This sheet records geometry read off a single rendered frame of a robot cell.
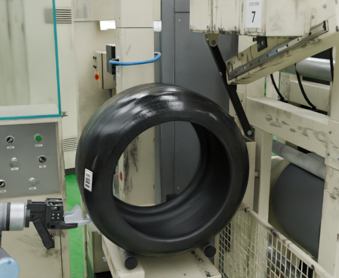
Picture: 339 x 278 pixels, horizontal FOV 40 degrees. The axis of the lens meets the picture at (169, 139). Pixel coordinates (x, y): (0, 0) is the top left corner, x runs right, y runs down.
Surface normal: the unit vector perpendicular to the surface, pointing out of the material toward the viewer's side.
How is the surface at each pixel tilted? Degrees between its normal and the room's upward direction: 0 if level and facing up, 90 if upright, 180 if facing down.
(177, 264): 0
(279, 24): 90
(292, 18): 90
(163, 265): 0
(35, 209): 90
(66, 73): 90
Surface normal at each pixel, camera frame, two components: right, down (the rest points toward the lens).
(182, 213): -0.19, -0.55
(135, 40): 0.29, 0.23
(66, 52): 0.55, 0.20
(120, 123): -0.26, -0.36
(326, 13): -0.96, 0.07
